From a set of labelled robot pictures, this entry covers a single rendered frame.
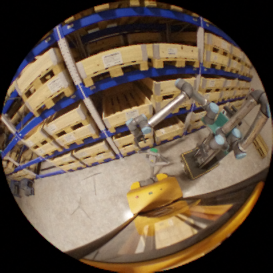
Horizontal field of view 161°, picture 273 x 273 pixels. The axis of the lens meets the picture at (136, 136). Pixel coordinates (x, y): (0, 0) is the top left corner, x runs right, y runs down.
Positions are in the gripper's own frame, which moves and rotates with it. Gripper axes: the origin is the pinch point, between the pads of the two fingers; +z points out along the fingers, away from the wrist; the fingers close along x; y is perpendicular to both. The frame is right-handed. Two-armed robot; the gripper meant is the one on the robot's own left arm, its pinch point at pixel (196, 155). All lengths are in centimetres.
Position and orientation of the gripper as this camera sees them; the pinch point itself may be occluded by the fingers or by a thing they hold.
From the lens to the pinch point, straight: 106.8
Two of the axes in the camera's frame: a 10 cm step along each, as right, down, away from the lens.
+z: -2.7, 5.2, 8.1
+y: -9.6, -0.8, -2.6
